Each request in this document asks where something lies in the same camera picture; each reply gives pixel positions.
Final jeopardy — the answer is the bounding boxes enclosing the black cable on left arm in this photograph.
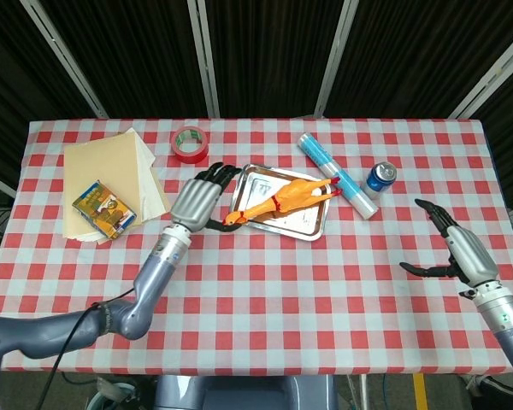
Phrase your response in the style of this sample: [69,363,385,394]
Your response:
[36,288,136,410]

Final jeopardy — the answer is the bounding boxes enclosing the grey robot torso base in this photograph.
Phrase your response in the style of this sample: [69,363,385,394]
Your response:
[153,374,339,410]

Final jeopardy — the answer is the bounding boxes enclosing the pale plastic bucket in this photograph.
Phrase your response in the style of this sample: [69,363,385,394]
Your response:
[86,381,138,410]

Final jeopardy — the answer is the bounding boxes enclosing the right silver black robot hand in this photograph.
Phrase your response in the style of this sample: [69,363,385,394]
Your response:
[399,198,501,287]

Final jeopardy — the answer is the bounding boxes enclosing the black pleated curtain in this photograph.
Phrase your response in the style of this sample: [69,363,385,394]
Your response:
[0,0,513,214]

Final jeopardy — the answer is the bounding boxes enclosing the yellow rubber chicken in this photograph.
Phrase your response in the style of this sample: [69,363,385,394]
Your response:
[221,175,343,227]

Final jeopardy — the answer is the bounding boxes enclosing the red tape roll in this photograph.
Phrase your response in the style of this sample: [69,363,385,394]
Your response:
[171,126,209,164]

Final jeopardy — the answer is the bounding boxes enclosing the blue white wrapped tube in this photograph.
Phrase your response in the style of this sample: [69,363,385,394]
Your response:
[298,132,379,221]

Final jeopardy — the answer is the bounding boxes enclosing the colourful printed small box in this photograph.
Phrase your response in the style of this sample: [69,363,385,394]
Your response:
[71,181,138,240]

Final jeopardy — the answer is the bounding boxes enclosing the black strap on left arm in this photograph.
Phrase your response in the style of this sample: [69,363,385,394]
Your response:
[94,301,115,334]

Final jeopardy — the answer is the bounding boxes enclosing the blue soda can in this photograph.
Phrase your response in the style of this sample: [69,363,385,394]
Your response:
[360,161,398,200]

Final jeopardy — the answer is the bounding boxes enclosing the white paper sheets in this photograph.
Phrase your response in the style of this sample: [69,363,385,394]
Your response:
[127,126,157,223]

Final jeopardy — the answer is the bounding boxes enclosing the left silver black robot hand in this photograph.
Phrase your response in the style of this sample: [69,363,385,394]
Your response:
[169,161,243,235]

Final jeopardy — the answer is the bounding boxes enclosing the beige paper folder stack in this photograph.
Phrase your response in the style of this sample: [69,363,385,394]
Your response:
[62,126,174,246]

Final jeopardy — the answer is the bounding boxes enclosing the red white checkered tablecloth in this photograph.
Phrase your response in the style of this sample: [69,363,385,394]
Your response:
[0,118,513,377]

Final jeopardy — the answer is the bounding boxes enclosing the silver metal tray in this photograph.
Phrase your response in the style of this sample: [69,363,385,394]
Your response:
[234,163,331,243]

